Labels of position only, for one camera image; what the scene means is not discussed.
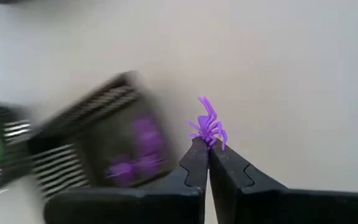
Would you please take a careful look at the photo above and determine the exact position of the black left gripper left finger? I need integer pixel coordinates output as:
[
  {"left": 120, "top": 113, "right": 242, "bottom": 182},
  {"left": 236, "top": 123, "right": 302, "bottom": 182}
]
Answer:
[{"left": 44, "top": 136, "right": 210, "bottom": 224}]

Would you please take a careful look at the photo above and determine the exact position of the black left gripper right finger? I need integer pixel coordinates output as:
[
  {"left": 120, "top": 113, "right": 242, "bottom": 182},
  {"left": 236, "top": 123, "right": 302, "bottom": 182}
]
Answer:
[{"left": 209, "top": 139, "right": 358, "bottom": 224}]

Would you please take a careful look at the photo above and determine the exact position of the purple plastic toy spider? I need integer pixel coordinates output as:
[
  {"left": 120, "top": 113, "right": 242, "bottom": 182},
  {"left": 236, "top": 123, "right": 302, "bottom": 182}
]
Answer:
[
  {"left": 187, "top": 95, "right": 229, "bottom": 151},
  {"left": 131, "top": 114, "right": 167, "bottom": 150},
  {"left": 106, "top": 155, "right": 142, "bottom": 187},
  {"left": 135, "top": 154, "right": 167, "bottom": 175}
]

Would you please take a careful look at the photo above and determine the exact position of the black plastic slotted basket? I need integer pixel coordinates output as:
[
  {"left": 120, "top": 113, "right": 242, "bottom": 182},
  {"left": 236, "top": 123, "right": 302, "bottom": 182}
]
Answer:
[
  {"left": 26, "top": 70, "right": 180, "bottom": 200},
  {"left": 0, "top": 101, "right": 34, "bottom": 197}
]

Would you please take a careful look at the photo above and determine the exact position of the grey table mat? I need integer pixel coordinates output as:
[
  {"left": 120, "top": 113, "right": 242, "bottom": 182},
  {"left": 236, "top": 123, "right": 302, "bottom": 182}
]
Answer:
[{"left": 0, "top": 0, "right": 358, "bottom": 224}]

